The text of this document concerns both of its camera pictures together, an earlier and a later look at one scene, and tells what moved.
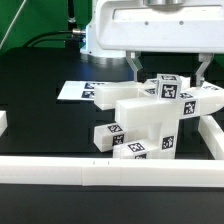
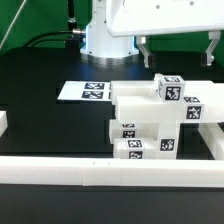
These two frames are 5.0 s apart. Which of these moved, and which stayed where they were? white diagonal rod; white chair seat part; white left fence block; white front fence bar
Moved: white chair seat part
Stayed: white front fence bar; white left fence block; white diagonal rod
